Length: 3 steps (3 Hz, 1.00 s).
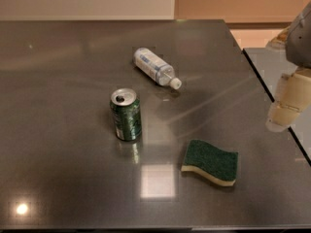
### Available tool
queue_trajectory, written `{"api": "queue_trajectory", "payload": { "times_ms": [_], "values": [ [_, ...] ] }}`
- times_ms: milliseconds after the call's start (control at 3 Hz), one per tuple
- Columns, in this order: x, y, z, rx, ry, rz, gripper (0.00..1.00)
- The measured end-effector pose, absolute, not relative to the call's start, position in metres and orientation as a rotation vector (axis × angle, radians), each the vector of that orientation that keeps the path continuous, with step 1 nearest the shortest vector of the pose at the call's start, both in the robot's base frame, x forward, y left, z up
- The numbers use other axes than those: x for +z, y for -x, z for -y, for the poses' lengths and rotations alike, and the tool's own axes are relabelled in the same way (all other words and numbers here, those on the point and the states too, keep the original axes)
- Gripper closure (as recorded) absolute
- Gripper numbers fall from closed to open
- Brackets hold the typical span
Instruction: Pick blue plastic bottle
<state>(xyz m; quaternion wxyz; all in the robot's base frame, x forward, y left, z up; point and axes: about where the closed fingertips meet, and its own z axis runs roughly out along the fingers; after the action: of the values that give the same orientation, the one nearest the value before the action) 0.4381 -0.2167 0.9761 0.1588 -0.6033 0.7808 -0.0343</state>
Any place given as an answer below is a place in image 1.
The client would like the green soda can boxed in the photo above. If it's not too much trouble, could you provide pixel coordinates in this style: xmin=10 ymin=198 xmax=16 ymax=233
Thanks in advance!
xmin=110 ymin=88 xmax=142 ymax=141

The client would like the green yellow sponge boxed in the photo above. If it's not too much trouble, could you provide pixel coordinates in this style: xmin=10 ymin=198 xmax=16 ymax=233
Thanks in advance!
xmin=181 ymin=140 xmax=238 ymax=187

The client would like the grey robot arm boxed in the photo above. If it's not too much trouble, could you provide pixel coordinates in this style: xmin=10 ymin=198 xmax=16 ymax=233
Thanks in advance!
xmin=266 ymin=2 xmax=311 ymax=132

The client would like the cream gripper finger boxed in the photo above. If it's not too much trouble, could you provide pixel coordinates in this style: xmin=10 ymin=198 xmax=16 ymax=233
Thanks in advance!
xmin=266 ymin=67 xmax=311 ymax=132

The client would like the clear blue-label plastic bottle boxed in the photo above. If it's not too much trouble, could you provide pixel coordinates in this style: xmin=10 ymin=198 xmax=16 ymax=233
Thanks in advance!
xmin=133 ymin=48 xmax=182 ymax=90

